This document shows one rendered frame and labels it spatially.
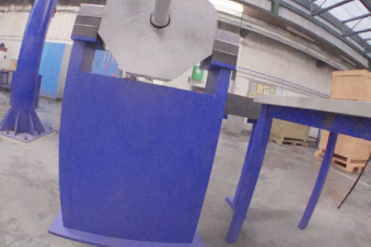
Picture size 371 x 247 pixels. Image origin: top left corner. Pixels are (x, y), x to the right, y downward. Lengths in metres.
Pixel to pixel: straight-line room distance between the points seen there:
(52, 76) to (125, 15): 5.64
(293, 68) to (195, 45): 7.46
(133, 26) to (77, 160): 0.62
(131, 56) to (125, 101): 0.18
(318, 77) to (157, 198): 8.73
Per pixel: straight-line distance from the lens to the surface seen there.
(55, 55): 6.44
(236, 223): 1.15
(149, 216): 0.99
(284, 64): 7.89
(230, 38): 0.88
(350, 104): 0.61
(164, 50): 0.78
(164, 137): 0.82
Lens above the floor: 0.79
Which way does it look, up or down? 3 degrees down
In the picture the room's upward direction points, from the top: 10 degrees clockwise
